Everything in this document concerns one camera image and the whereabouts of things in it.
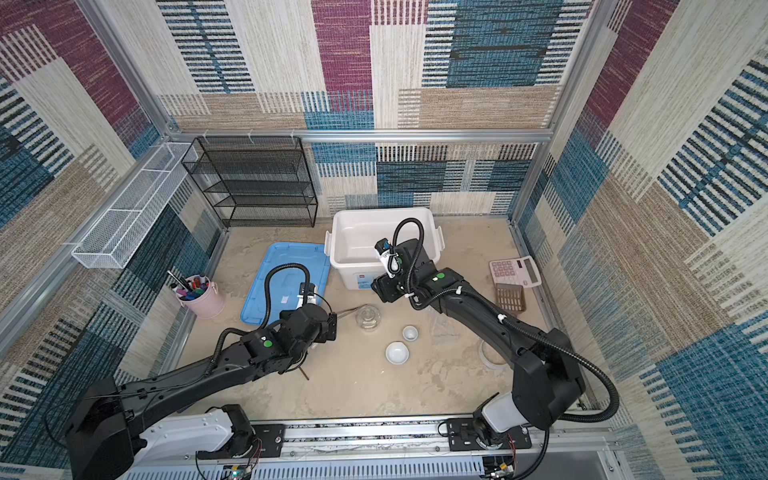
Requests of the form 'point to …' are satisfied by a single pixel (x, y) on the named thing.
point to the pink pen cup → (199, 295)
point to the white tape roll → (497, 366)
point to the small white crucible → (410, 333)
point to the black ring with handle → (296, 367)
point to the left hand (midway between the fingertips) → (321, 311)
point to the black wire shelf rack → (255, 181)
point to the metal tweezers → (350, 309)
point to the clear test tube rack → (445, 331)
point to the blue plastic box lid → (285, 283)
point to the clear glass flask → (368, 317)
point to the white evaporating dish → (397, 352)
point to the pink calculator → (520, 270)
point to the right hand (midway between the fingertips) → (384, 283)
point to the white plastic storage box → (353, 234)
